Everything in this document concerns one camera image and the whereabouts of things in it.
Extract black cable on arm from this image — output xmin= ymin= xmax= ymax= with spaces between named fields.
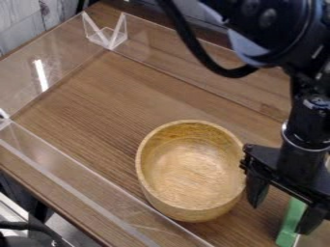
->
xmin=155 ymin=0 xmax=262 ymax=79

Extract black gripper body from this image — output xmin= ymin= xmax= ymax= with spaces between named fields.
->
xmin=238 ymin=141 xmax=330 ymax=221

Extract clear acrylic corner bracket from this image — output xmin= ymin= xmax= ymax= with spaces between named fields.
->
xmin=81 ymin=12 xmax=128 ymax=50

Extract black cable lower left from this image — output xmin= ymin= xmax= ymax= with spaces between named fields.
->
xmin=0 ymin=221 xmax=65 ymax=247

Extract green rectangular block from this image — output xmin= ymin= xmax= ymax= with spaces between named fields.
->
xmin=275 ymin=198 xmax=306 ymax=247

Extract brown wooden bowl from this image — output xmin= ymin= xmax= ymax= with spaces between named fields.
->
xmin=135 ymin=120 xmax=246 ymax=223

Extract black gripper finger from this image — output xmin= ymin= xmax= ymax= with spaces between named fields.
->
xmin=246 ymin=170 xmax=270 ymax=208
xmin=295 ymin=205 xmax=329 ymax=234

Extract clear acrylic tray walls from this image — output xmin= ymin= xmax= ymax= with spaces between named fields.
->
xmin=0 ymin=3 xmax=290 ymax=247

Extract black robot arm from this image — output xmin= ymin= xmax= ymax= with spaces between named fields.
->
xmin=200 ymin=0 xmax=330 ymax=234

